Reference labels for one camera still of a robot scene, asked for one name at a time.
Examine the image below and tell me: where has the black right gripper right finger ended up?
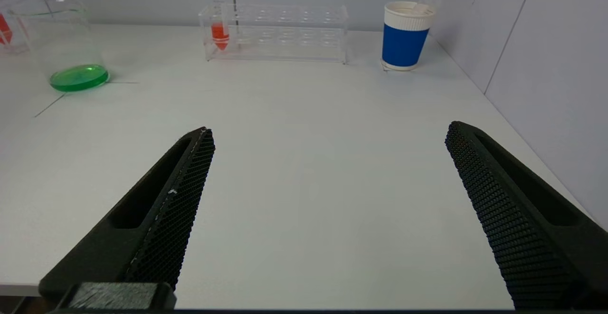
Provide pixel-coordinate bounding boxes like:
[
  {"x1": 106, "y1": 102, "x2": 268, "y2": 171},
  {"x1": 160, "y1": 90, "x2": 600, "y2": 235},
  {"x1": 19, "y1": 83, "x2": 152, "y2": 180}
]
[{"x1": 444, "y1": 121, "x2": 608, "y2": 311}]

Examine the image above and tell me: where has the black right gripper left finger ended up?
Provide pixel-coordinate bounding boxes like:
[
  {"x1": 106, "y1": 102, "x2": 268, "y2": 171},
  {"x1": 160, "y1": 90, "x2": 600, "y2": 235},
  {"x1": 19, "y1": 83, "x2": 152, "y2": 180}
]
[{"x1": 39, "y1": 127, "x2": 217, "y2": 313}]

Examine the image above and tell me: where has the test tube with yellow pigment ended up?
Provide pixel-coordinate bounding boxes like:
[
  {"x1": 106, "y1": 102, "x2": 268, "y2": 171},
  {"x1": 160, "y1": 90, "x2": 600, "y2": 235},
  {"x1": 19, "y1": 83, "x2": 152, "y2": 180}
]
[{"x1": 412, "y1": 0, "x2": 443, "y2": 16}]

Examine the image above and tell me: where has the clear glass beaker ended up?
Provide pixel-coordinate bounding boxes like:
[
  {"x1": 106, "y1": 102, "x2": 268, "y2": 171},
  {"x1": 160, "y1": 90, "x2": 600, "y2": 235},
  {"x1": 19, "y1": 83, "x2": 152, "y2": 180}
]
[{"x1": 7, "y1": 0, "x2": 111, "y2": 93}]

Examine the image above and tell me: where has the test tube with red liquid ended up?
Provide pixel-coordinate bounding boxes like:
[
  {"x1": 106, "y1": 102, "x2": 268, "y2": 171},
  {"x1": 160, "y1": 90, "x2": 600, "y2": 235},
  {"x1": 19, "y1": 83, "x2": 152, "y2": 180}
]
[
  {"x1": 209, "y1": 0, "x2": 231, "y2": 52},
  {"x1": 0, "y1": 13, "x2": 14, "y2": 47}
]

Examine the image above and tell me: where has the clear acrylic test tube rack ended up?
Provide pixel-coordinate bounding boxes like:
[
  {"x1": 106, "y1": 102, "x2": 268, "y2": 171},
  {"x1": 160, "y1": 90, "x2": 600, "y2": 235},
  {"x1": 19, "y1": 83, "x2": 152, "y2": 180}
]
[
  {"x1": 198, "y1": 3, "x2": 350, "y2": 65},
  {"x1": 0, "y1": 0, "x2": 30, "y2": 55}
]

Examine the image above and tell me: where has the blue white paper cup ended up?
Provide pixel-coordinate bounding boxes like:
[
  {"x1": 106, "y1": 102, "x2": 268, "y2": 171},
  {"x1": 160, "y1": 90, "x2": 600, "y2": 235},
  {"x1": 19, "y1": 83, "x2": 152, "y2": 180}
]
[{"x1": 380, "y1": 1, "x2": 437, "y2": 73}]

